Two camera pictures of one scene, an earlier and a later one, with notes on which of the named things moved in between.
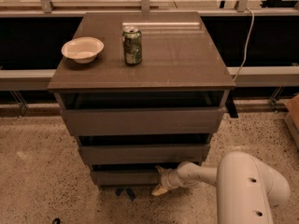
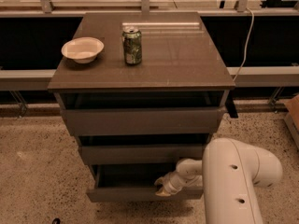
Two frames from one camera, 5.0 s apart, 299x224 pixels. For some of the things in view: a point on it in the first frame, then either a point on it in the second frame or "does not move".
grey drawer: [142, 154] does not move
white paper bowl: [83, 49] does not move
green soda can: [133, 45] does not move
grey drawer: [128, 174] -> [182, 180]
